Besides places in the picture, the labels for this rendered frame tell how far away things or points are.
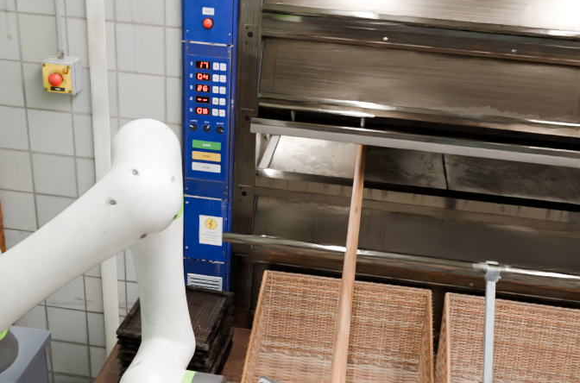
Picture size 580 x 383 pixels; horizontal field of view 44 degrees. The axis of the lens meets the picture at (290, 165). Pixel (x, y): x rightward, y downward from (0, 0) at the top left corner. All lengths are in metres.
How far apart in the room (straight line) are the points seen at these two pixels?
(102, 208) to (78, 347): 1.76
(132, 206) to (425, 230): 1.39
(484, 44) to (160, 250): 1.16
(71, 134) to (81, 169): 0.13
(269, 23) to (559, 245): 1.13
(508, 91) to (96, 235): 1.37
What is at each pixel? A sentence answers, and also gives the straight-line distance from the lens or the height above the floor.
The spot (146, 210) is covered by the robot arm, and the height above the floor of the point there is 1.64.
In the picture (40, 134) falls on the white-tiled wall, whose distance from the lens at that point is 2.43.
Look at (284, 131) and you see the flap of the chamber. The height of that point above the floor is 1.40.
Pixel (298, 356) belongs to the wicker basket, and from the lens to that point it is 2.45.
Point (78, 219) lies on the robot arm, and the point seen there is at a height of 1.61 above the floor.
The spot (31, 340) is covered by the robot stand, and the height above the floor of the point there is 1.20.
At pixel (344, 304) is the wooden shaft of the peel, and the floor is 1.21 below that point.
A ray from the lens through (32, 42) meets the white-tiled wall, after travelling 2.34.
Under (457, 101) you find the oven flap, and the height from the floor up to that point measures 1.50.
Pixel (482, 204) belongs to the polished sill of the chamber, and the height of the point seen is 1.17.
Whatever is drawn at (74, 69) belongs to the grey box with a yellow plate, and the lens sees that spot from 2.24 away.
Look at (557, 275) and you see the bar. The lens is 1.98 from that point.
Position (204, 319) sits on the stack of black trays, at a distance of 2.24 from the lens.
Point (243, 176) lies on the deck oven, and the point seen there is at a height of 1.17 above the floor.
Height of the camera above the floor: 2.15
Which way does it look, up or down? 25 degrees down
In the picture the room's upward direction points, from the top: 4 degrees clockwise
